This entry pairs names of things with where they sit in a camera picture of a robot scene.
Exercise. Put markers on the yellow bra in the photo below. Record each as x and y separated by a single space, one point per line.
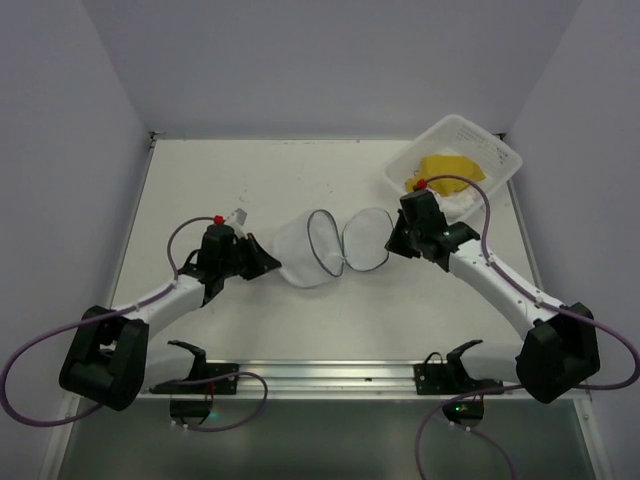
426 170

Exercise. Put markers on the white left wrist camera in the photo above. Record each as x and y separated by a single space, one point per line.
236 220

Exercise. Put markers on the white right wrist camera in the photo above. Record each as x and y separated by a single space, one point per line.
421 185

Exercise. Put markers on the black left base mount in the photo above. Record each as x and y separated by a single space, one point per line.
182 368

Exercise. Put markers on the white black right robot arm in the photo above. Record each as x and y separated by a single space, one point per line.
557 351

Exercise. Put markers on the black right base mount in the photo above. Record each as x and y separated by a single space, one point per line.
445 380

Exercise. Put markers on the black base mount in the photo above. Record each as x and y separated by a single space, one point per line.
182 368
445 380

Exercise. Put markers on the white bra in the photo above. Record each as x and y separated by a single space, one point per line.
456 195

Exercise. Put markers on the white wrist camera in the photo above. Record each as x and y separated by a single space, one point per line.
236 220
421 185

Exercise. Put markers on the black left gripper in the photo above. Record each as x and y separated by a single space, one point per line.
245 256

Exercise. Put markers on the white mesh laundry bag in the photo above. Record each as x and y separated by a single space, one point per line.
314 249

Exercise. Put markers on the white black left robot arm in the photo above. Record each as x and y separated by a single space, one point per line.
109 360

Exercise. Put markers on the white plastic basket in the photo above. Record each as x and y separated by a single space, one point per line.
453 146

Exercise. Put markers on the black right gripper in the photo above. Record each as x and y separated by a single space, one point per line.
406 236

